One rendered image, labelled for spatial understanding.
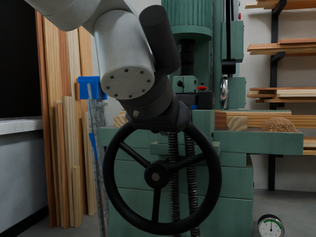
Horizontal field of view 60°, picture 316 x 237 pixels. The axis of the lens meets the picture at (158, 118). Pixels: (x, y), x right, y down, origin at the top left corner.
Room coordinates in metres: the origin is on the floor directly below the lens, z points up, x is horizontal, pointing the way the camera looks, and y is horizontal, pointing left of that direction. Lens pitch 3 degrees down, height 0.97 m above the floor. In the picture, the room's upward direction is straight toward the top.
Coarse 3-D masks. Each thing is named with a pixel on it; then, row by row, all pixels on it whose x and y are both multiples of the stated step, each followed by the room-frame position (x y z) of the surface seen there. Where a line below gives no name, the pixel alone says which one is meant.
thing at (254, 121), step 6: (252, 120) 0.89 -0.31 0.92; (258, 120) 0.89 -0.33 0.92; (264, 120) 0.88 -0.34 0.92; (294, 120) 0.85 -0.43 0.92; (300, 120) 0.85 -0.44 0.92; (306, 120) 0.85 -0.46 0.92; (312, 120) 0.84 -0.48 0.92; (252, 126) 0.89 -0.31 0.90; (258, 126) 0.89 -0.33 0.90; (300, 126) 0.85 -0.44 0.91; (306, 126) 0.85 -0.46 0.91; (312, 126) 0.84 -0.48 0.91
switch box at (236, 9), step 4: (224, 0) 1.19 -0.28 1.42; (236, 0) 1.18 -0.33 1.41; (224, 4) 1.19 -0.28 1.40; (236, 4) 1.18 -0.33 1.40; (224, 8) 1.19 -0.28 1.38; (236, 8) 1.18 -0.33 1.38; (224, 12) 1.19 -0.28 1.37; (236, 12) 1.18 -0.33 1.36; (224, 16) 1.19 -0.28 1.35; (236, 16) 1.18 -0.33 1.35; (224, 20) 1.19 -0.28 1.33; (236, 20) 1.18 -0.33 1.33
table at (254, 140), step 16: (112, 128) 0.86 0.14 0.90; (224, 128) 0.84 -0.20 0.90; (256, 128) 0.84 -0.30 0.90; (128, 144) 0.85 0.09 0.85; (144, 144) 0.83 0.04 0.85; (160, 144) 0.72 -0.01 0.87; (224, 144) 0.76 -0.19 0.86; (240, 144) 0.75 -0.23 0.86; (256, 144) 0.74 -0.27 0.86; (272, 144) 0.73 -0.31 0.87; (288, 144) 0.72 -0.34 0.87
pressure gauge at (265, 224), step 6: (264, 216) 0.69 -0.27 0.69; (270, 216) 0.68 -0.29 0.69; (276, 216) 0.69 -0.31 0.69; (258, 222) 0.69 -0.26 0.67; (264, 222) 0.68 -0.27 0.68; (270, 222) 0.67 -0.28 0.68; (276, 222) 0.67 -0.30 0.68; (258, 228) 0.68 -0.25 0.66; (264, 228) 0.68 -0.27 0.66; (270, 228) 0.67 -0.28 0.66; (276, 228) 0.67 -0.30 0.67; (282, 228) 0.66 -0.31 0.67; (264, 234) 0.68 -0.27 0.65; (270, 234) 0.67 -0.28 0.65; (276, 234) 0.67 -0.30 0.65; (282, 234) 0.66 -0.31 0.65
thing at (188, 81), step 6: (174, 78) 0.92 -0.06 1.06; (180, 78) 0.92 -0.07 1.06; (186, 78) 0.91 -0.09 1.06; (192, 78) 0.91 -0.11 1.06; (174, 84) 0.92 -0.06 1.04; (186, 84) 0.91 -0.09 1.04; (192, 84) 0.91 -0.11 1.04; (198, 84) 1.02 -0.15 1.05; (174, 90) 0.92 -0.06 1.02; (180, 90) 0.92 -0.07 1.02; (186, 90) 0.91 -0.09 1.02; (192, 90) 0.91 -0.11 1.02; (198, 90) 1.02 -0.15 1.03
